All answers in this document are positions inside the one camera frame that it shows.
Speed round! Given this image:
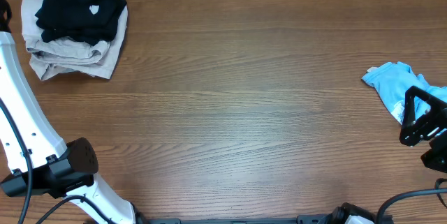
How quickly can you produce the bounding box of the black t-shirt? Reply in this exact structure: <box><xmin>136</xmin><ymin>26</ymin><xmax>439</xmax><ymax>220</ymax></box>
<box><xmin>35</xmin><ymin>0</ymin><xmax>126</xmax><ymax>45</ymax></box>

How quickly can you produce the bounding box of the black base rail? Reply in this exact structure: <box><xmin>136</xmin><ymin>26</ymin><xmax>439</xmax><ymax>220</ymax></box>
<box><xmin>143</xmin><ymin>214</ymin><xmax>331</xmax><ymax>224</ymax></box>

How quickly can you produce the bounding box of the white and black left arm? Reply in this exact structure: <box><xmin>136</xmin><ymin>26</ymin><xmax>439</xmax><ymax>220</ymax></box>
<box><xmin>1</xmin><ymin>0</ymin><xmax>146</xmax><ymax>223</ymax></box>

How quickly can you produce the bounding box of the folded beige garment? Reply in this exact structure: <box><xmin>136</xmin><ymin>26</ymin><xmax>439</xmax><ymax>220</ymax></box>
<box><xmin>21</xmin><ymin>0</ymin><xmax>129</xmax><ymax>81</ymax></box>

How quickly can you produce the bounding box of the light blue t-shirt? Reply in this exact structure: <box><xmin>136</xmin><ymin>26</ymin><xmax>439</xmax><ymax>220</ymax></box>
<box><xmin>362</xmin><ymin>62</ymin><xmax>446</xmax><ymax>124</ymax></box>

